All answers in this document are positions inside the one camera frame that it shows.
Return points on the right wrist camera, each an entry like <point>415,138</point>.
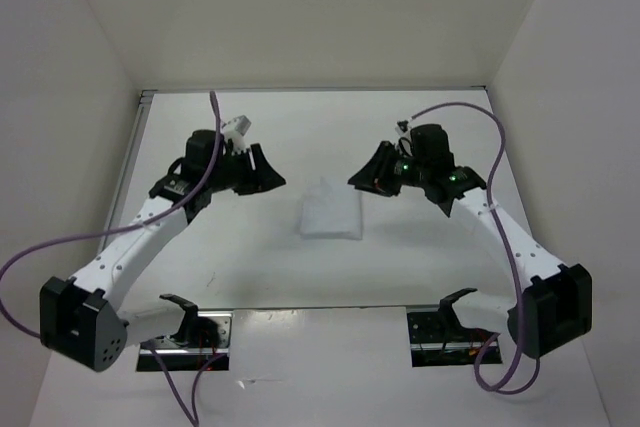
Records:
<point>404,144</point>

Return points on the white skirt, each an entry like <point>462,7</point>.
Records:
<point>331,210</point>

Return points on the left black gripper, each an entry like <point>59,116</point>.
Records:
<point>267,177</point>

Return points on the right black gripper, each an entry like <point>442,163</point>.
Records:
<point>373,177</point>

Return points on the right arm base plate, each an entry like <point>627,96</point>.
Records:
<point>432,344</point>

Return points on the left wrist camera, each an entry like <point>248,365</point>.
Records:
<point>234,132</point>

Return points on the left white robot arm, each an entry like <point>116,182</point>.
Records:
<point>81,317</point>

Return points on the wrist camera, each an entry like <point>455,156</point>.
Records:
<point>234,132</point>
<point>404,144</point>

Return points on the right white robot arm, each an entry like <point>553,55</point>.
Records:
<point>554,305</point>

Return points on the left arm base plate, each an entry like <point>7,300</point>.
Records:
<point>208,347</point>

